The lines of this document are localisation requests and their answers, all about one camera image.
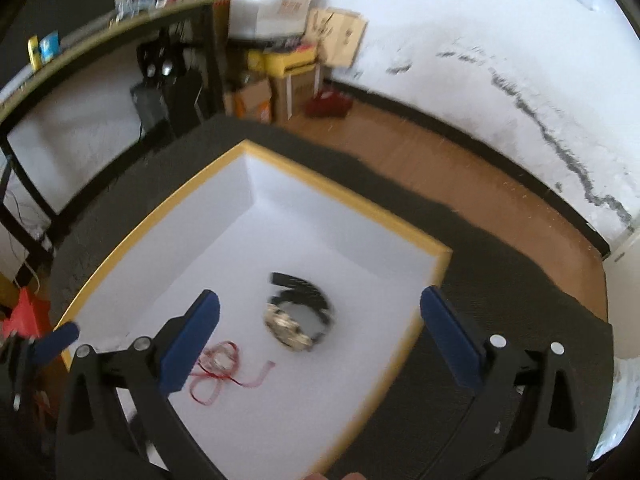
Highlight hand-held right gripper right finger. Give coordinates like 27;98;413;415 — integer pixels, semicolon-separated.
420;285;590;480

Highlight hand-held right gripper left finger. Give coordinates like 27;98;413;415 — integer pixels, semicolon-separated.
55;289;221;480

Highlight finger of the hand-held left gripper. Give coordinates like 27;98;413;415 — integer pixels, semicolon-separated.
29;321;81;366

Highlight red string necklace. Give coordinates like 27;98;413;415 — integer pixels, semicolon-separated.
188;340;277;406

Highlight beige beaded bracelet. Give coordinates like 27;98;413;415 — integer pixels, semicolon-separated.
263;303;315;354

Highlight black wrist watch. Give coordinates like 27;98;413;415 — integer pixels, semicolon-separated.
267;272;337;352

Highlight yellow box with white inside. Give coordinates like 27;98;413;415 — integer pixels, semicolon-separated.
50;140;454;480

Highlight red plastic object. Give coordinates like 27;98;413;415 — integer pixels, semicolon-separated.
0;287;54;342

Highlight dark floral mat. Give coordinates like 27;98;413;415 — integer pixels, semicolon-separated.
47;112;614;480

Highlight black box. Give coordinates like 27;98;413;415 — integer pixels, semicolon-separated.
129;77;206;139

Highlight orange printed cardboard box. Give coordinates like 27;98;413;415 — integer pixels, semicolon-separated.
232;77;274;124

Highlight red cloth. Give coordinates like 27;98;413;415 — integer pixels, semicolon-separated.
305;90;354;120

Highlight brown cardboard box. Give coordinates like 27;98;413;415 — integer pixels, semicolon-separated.
270;67;322;124

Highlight black framed desk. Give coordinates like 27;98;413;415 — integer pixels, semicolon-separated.
0;0;237;281

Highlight yellow and blue packet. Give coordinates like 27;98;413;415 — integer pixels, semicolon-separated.
27;32;64;69

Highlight flat yellow box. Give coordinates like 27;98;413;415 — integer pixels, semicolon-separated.
247;42;321;79

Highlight white paper bag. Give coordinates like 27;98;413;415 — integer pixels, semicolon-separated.
228;0;314;44

